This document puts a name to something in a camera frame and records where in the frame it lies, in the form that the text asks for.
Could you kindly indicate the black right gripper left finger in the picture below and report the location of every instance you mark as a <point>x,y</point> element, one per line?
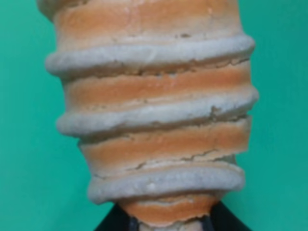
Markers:
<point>118,220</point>

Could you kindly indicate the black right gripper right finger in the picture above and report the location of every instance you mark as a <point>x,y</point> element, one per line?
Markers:
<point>222,219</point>

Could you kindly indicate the orange white striped bread roll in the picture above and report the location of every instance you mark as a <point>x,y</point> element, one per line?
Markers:
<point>158,94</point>

